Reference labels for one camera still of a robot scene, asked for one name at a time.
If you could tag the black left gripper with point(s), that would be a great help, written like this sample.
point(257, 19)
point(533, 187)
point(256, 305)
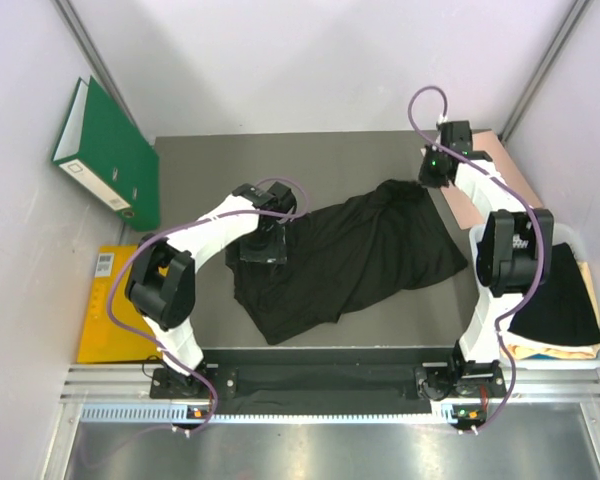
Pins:
point(273, 253)

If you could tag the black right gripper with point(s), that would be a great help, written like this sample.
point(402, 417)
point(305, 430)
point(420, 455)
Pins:
point(430, 152)

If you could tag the black printed t-shirt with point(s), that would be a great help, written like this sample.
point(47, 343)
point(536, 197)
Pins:
point(347, 257)

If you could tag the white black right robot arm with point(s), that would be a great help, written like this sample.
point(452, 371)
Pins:
point(511, 258)

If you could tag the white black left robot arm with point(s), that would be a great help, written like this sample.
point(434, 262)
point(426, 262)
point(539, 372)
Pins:
point(248, 226)

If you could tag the pink paper folder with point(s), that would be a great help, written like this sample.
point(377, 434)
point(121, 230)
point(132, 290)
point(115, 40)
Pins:
point(477, 195)

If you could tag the folded black t-shirt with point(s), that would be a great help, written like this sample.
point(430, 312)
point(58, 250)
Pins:
point(560, 312)

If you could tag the yellow folder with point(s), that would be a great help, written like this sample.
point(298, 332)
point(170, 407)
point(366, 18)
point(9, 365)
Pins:
point(101, 340)

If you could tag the green lever arch binder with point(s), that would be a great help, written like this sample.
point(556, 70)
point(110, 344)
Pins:
point(101, 149)

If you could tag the white plastic basket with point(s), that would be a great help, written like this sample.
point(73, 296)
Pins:
point(590, 360)

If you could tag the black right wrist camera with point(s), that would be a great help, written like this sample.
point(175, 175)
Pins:
point(456, 135)

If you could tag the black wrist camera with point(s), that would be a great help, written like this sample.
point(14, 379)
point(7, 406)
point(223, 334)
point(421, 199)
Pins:
point(456, 135)
point(282, 199)

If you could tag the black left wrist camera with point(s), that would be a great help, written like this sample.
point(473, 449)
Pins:
point(282, 199)

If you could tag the grey slotted cable duct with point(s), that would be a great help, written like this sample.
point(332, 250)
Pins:
point(189, 414)

